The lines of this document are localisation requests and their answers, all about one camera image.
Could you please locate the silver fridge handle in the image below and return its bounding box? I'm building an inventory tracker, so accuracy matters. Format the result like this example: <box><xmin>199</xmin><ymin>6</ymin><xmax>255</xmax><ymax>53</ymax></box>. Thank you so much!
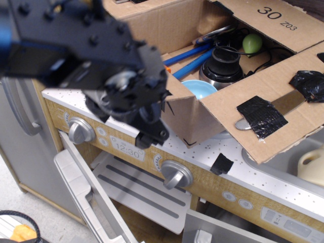
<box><xmin>2</xmin><ymin>77</ymin><xmax>42</xmax><ymax>136</ymax></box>

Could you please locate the crumpled black tape on knife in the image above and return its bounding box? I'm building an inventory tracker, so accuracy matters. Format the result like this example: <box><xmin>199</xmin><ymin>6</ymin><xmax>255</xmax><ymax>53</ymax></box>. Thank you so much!
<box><xmin>289</xmin><ymin>70</ymin><xmax>323</xmax><ymax>103</ymax></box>

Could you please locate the black tape on knife tip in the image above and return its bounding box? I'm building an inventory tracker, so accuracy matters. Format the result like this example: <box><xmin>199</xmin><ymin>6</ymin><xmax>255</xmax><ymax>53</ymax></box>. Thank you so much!
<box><xmin>236</xmin><ymin>96</ymin><xmax>288</xmax><ymax>140</ymax></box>

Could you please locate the grey toy sink basin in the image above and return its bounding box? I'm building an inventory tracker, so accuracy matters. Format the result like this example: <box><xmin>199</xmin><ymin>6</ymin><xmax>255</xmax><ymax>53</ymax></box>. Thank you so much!
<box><xmin>242</xmin><ymin>130</ymin><xmax>323</xmax><ymax>197</ymax></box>

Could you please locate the black cable loop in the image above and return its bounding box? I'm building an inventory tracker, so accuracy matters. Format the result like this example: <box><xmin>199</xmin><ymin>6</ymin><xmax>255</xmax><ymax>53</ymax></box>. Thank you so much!
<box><xmin>0</xmin><ymin>210</ymin><xmax>41</xmax><ymax>241</ymax></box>

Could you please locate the silver stove knob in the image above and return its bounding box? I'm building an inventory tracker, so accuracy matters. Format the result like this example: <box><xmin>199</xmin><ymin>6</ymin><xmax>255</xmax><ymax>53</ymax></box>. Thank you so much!
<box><xmin>68</xmin><ymin>116</ymin><xmax>96</xmax><ymax>144</ymax></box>
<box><xmin>161</xmin><ymin>160</ymin><xmax>194</xmax><ymax>190</ymax></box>

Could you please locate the left silver stove knob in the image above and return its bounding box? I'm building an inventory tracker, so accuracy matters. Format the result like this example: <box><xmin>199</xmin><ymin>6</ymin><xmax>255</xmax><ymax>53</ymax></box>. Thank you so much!
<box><xmin>68</xmin><ymin>116</ymin><xmax>96</xmax><ymax>144</ymax></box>

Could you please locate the white oven rack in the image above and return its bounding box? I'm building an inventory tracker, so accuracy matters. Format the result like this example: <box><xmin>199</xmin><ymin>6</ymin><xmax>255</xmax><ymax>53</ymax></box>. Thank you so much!
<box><xmin>90</xmin><ymin>152</ymin><xmax>191</xmax><ymax>234</ymax></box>

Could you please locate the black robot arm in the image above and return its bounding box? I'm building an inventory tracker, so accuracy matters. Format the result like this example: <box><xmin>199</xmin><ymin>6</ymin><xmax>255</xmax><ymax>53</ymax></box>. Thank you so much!
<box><xmin>1</xmin><ymin>1</ymin><xmax>169</xmax><ymax>149</ymax></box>

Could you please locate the light blue bowl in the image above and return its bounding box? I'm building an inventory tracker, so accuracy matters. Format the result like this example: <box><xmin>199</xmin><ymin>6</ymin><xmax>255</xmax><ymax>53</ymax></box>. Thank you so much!
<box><xmin>182</xmin><ymin>80</ymin><xmax>217</xmax><ymax>100</ymax></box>

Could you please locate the aluminium frame rail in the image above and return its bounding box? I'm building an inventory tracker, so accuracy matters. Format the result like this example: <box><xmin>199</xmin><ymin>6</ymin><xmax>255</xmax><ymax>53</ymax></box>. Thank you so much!
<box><xmin>0</xmin><ymin>215</ymin><xmax>21</xmax><ymax>239</ymax></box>

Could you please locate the blue marker pen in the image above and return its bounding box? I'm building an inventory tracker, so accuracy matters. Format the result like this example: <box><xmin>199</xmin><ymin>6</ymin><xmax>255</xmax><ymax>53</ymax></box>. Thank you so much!
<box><xmin>173</xmin><ymin>49</ymin><xmax>214</xmax><ymax>80</ymax></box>
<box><xmin>163</xmin><ymin>44</ymin><xmax>212</xmax><ymax>66</ymax></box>

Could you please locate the orange object bottom left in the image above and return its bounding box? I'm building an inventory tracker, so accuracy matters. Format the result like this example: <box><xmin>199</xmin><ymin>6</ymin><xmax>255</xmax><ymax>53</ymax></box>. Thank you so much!
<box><xmin>10</xmin><ymin>224</ymin><xmax>37</xmax><ymax>242</ymax></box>

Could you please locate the green round fruit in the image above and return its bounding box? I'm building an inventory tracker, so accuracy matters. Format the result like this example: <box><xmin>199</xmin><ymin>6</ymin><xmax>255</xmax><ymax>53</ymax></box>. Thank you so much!
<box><xmin>242</xmin><ymin>33</ymin><xmax>263</xmax><ymax>54</ymax></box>

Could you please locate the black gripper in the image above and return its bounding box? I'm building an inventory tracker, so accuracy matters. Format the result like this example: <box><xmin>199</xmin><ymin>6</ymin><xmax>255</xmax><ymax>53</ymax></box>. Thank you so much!
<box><xmin>85</xmin><ymin>45</ymin><xmax>171</xmax><ymax>150</ymax></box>

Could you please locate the loose black tape piece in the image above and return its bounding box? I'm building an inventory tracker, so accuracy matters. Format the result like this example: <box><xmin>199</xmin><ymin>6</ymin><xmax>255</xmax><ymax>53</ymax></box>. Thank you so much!
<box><xmin>210</xmin><ymin>153</ymin><xmax>234</xmax><ymax>175</ymax></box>

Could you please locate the right silver stove knob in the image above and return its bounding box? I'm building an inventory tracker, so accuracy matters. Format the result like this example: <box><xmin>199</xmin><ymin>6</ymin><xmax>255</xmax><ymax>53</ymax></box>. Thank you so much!
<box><xmin>161</xmin><ymin>160</ymin><xmax>194</xmax><ymax>190</ymax></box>

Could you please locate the large cardboard box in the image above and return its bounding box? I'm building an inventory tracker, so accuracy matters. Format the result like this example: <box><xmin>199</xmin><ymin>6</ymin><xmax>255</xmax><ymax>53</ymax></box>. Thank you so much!
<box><xmin>104</xmin><ymin>1</ymin><xmax>323</xmax><ymax>164</ymax></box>

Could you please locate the grey dishwasher door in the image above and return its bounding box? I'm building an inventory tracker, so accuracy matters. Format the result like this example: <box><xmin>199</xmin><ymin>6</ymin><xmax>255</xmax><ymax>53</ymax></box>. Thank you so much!
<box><xmin>182</xmin><ymin>210</ymin><xmax>287</xmax><ymax>242</ymax></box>

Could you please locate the open grey oven door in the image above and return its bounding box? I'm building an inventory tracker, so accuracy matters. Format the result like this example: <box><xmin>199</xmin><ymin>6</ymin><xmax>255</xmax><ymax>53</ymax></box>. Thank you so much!
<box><xmin>54</xmin><ymin>131</ymin><xmax>137</xmax><ymax>242</ymax></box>

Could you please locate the black silver 3d mouse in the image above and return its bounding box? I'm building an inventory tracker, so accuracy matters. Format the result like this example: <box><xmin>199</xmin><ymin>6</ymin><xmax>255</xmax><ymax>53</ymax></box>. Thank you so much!
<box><xmin>199</xmin><ymin>46</ymin><xmax>244</xmax><ymax>90</ymax></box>

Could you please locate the cream ceramic pitcher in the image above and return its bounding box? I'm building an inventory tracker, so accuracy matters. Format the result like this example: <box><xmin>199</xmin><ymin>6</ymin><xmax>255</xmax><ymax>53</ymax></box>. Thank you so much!
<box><xmin>297</xmin><ymin>147</ymin><xmax>323</xmax><ymax>187</ymax></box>

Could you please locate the toy kitchen stove unit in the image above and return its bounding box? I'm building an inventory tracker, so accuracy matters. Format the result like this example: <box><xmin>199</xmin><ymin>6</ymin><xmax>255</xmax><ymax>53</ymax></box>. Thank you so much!
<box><xmin>42</xmin><ymin>90</ymin><xmax>323</xmax><ymax>242</ymax></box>

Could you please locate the grey toy fridge door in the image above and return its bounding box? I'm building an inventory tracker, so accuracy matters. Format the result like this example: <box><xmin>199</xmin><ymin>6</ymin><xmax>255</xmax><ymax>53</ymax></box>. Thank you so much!
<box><xmin>1</xmin><ymin>77</ymin><xmax>80</xmax><ymax>220</ymax></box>

